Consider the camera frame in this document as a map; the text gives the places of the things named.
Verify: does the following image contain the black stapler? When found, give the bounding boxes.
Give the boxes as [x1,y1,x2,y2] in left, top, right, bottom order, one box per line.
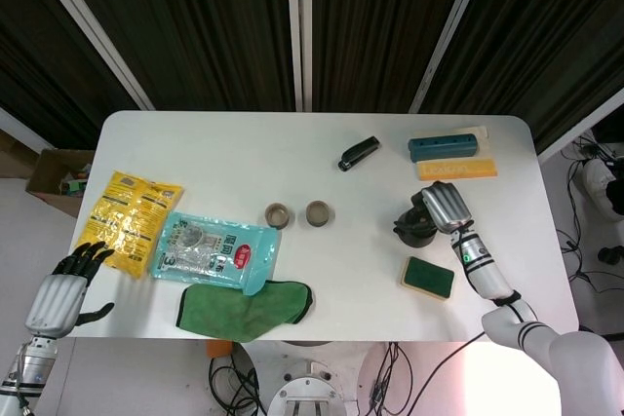
[336,135,381,173]

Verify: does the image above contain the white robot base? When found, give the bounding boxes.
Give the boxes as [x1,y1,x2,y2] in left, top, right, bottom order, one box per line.
[238,339,386,416]

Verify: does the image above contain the black teapot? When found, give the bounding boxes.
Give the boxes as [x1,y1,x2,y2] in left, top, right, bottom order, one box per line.
[392,206,439,250]

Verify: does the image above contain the green and yellow sponge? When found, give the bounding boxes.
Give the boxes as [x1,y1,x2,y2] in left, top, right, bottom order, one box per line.
[399,255,455,302]

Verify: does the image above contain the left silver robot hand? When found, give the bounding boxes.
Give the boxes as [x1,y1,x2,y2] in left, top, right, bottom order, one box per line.
[23,241,116,339]

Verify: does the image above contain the white partition post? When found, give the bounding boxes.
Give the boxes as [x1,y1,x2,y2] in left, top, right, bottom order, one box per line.
[409,0,488,114]
[0,106,55,154]
[285,0,314,113]
[21,0,155,111]
[535,94,624,164]

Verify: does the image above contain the cardboard box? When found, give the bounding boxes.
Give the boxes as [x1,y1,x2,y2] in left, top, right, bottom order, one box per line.
[24,147,97,220]

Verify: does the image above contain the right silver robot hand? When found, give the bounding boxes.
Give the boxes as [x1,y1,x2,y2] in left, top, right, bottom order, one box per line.
[410,180,473,236]

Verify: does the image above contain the black floor cable bundle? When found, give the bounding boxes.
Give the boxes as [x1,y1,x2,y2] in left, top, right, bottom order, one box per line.
[208,355,267,416]
[368,341,415,416]

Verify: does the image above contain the light blue cloth package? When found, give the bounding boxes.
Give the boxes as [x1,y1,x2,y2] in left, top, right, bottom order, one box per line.
[147,211,283,297]

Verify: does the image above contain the teal plastic block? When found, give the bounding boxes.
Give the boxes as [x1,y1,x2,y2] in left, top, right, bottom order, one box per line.
[407,131,482,164]

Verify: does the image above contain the green microfiber cloth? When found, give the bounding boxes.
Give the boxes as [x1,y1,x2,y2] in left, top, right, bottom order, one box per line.
[175,280,315,342]

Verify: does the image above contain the yellow plastic bag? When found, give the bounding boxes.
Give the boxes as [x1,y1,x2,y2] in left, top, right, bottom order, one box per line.
[74,170,183,281]

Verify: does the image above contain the dark green teacup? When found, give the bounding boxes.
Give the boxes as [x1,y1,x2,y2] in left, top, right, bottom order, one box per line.
[305,200,335,229]
[264,202,293,231]

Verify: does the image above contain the white rounded machine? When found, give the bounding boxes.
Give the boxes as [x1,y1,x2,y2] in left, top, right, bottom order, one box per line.
[582,157,624,217]

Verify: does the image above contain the orange Lexicon box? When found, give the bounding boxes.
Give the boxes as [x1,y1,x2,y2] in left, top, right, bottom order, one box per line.
[416,157,500,182]

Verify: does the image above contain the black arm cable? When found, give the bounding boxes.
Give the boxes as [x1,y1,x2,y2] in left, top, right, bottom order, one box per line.
[408,228,523,416]

